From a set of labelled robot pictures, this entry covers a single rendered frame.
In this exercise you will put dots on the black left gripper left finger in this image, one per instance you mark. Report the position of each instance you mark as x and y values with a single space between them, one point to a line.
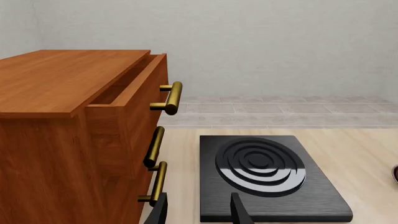
159 213

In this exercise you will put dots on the open wooden drawer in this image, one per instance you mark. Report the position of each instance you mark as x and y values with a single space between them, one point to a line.
136 112

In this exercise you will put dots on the wooden cabinet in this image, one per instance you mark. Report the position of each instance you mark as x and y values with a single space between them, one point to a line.
59 130

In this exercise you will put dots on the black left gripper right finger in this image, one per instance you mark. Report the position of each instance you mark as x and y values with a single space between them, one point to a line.
239 212

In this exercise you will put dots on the flat black stove plate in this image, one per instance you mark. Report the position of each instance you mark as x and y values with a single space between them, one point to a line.
267 179

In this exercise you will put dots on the dark patterned bowl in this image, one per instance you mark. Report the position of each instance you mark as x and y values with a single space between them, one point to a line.
395 173

